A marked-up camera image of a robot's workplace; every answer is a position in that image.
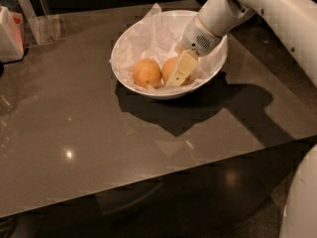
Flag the white crumpled paper liner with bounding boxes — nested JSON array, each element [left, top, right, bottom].
[[109, 3, 228, 92]]

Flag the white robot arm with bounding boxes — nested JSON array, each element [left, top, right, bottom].
[[167, 0, 317, 238]]

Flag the white bowl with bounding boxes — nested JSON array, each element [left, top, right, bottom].
[[110, 10, 230, 100]]

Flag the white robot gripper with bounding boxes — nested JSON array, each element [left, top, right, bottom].
[[166, 0, 256, 86]]

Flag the orange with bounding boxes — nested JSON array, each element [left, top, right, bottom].
[[161, 57, 193, 86], [133, 59, 161, 88]]

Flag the white and orange box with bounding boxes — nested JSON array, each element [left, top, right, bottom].
[[0, 6, 25, 63]]

